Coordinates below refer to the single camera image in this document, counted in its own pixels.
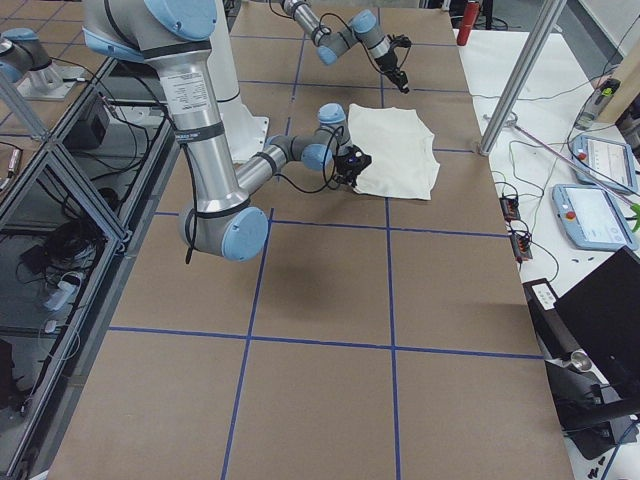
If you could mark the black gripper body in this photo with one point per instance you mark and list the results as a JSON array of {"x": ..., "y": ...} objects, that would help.
[
  {"x": 344, "y": 178},
  {"x": 388, "y": 64}
]

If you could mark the cream long-sleeve cat shirt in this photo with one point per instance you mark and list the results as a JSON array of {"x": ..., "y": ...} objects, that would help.
[{"x": 403, "y": 165}]

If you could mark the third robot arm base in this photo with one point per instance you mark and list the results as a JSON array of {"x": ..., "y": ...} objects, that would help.
[{"x": 26, "y": 62}]

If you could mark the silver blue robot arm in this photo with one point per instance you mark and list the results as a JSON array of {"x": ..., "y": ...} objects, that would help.
[
  {"x": 174, "y": 38},
  {"x": 333, "y": 37}
]

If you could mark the red cylinder bottle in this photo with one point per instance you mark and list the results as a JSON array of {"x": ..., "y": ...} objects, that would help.
[{"x": 467, "y": 23}]

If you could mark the brown paper table cover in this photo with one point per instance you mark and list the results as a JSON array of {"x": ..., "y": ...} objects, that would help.
[{"x": 371, "y": 339}]

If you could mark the small circuit board far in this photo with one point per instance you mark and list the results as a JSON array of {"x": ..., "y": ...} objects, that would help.
[{"x": 510, "y": 208}]

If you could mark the small circuit board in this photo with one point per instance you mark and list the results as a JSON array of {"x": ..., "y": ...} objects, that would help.
[
  {"x": 510, "y": 208},
  {"x": 521, "y": 245}
]

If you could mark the small circuit board near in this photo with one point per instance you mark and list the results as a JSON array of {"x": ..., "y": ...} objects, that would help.
[{"x": 521, "y": 245}]

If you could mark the far blue teach pendant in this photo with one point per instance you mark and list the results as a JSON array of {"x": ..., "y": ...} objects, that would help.
[{"x": 608, "y": 161}]

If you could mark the blue teach pendant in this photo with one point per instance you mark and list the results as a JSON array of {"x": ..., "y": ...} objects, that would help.
[
  {"x": 608, "y": 161},
  {"x": 591, "y": 218}
]

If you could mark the near blue teach pendant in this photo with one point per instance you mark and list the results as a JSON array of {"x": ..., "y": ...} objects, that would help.
[{"x": 591, "y": 218}]

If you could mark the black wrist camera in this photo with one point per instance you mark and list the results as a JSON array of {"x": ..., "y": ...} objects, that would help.
[{"x": 399, "y": 41}]

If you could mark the aluminium frame post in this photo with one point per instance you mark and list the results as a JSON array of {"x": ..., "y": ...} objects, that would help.
[{"x": 547, "y": 18}]

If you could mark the aluminium frame equipment rack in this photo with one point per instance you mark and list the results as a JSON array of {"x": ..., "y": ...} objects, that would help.
[{"x": 89, "y": 171}]

